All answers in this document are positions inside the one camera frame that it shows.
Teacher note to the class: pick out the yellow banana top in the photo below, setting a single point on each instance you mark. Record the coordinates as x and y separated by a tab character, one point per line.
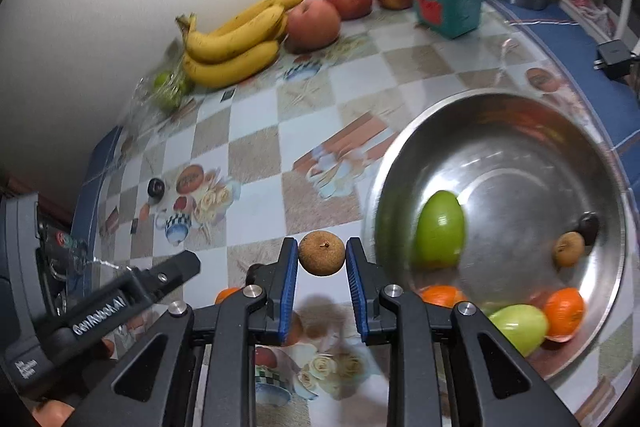
250	13

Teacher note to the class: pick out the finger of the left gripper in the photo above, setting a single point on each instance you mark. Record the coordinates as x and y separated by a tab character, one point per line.
35	351

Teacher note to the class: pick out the lone dark plum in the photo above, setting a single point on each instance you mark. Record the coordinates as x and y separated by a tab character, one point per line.
156	190

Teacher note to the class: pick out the yellow banana middle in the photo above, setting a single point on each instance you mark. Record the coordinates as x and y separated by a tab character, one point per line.
207	48

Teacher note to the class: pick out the brown longan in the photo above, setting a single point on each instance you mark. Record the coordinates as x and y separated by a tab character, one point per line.
321	253
568	249

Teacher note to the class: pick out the steel round tray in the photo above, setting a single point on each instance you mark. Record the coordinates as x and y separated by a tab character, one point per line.
524	173

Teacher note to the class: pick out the red apple near bananas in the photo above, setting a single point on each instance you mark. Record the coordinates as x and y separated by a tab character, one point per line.
312	25

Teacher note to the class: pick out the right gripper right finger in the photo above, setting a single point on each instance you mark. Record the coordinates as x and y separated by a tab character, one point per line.
387	314

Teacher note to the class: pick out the orange mandarin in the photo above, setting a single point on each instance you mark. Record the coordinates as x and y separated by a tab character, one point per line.
445	296
565	309
225	293

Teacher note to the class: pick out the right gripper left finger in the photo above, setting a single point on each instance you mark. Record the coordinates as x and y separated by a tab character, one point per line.
252	316

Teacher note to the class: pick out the green mango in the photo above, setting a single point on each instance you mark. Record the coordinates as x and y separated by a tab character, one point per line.
440	233
524	325

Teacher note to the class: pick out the checkered plastic tablecloth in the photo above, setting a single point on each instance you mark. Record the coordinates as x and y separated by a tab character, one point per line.
384	66

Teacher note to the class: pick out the clear plastic water bottle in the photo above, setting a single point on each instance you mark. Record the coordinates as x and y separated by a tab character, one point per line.
68	267

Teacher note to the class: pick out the black charger block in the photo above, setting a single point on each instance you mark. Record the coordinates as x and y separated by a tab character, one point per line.
614	59

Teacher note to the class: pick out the yellow banana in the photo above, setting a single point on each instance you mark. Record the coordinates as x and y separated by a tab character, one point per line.
239	68
250	13
207	48

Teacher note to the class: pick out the clear tray of green fruit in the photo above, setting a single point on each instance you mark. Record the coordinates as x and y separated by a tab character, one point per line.
159	94

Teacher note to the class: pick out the teal plastic box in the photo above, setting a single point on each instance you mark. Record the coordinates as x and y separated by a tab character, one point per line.
450	18

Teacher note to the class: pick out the yellow banana bottom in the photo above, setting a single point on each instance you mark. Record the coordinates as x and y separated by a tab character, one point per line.
239	68

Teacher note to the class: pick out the person left hand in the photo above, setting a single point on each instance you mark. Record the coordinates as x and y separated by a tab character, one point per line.
89	372

